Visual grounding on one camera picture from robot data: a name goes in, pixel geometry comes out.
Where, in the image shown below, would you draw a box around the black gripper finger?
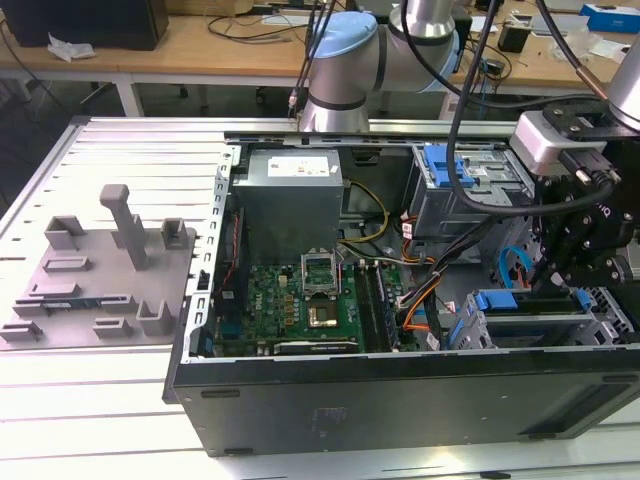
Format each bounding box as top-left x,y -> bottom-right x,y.
530,217 -> 582,300
542,249 -> 633,300

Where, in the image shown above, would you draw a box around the blue wire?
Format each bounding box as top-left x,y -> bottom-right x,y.
498,244 -> 534,291

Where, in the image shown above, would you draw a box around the hard disk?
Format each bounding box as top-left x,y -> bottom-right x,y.
474,288 -> 592,347

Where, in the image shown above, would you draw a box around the grey metal disk bay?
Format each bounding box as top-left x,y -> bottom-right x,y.
464,287 -> 626,350

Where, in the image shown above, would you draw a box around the grey optical drive cage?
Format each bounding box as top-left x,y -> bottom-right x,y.
407,144 -> 539,265

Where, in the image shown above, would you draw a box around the blue plastic drive latch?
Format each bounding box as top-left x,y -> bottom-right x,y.
423,144 -> 476,190

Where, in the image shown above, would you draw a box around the wooden desk with clutter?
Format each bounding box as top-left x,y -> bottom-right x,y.
449,14 -> 632,117

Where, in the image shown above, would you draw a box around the clear plastic packaging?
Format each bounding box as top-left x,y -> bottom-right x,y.
552,28 -> 632,67

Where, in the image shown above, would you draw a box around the green RAM stick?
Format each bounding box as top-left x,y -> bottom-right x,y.
374,263 -> 402,350

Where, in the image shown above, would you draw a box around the flat grey box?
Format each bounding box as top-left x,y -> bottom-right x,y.
528,12 -> 584,37

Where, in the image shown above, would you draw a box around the blue cardboard box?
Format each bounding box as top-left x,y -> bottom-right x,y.
579,2 -> 640,34

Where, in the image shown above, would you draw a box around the small black cube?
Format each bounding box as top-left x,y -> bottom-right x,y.
498,22 -> 531,54

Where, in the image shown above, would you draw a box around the black RAM slot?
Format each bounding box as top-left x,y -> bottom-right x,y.
355,262 -> 381,351

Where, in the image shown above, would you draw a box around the black PC case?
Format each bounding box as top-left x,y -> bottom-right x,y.
162,130 -> 640,459

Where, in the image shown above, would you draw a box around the CPU socket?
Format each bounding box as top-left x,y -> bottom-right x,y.
305,298 -> 341,331

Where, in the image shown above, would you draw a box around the metal socket cover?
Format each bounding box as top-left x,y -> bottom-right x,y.
299,247 -> 342,297

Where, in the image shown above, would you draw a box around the graphics card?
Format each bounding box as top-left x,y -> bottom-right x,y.
259,337 -> 359,357

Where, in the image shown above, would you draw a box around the grey power supply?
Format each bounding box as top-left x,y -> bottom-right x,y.
230,148 -> 346,266

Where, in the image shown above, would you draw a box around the green motherboard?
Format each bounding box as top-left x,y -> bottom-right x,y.
214,259 -> 416,359

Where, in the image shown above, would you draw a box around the grey parts rack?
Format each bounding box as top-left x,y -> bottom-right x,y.
0,183 -> 197,354

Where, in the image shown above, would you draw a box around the RAM stick with blue label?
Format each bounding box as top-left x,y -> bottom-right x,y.
42,298 -> 109,314

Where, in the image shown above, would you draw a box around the large black box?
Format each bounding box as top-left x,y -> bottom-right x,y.
2,0 -> 170,52

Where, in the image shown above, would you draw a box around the crumpled clear plastic bag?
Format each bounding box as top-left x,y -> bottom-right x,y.
47,32 -> 96,64

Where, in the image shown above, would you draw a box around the black camera bracket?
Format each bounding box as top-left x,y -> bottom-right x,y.
542,97 -> 637,145

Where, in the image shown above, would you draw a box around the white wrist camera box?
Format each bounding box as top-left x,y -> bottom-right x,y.
510,110 -> 609,177

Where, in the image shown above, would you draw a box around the black cable with brown sleeve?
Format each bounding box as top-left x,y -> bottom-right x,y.
536,0 -> 615,102

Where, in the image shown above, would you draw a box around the thick black camera cable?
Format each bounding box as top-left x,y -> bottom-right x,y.
447,0 -> 617,217

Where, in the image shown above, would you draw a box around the thin orange wire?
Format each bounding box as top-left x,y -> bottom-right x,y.
402,294 -> 437,334

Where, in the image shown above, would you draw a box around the yellow and black wire bundle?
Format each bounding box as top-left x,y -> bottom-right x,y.
339,182 -> 392,247

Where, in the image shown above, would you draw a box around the thin black base cables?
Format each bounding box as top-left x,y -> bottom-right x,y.
288,0 -> 332,119

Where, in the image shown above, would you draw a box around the wooden desk with white frame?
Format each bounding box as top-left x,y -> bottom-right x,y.
0,12 -> 311,119

